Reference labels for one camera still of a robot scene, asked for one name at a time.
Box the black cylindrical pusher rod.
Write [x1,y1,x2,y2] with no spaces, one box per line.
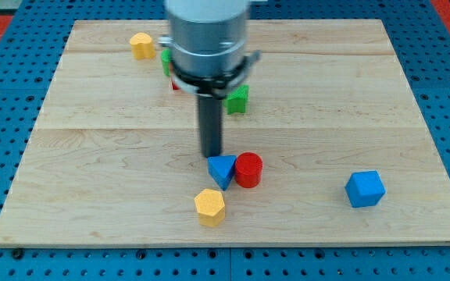
[197,96,223,158]

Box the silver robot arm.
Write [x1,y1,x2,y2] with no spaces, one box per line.
[159,0,261,158]

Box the green block behind arm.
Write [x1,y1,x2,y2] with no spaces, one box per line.
[160,48,172,77]

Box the red block behind arm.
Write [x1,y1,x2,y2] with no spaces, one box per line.
[171,78,180,91]

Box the green star block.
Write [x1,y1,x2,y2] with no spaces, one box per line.
[224,84,249,115]

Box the yellow hexagon block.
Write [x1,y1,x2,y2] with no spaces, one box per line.
[194,189,226,227]

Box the blue triangle block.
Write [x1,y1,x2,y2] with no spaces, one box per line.
[207,155,237,190]

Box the red cylinder block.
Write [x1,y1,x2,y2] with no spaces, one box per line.
[235,151,263,188]

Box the yellow heart block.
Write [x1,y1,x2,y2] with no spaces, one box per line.
[129,32,156,59]

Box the wooden board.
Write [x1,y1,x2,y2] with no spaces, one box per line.
[0,20,450,248]

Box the blue cube block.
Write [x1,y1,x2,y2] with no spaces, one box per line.
[345,170,386,208]

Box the black cable ring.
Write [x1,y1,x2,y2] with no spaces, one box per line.
[169,54,252,98]

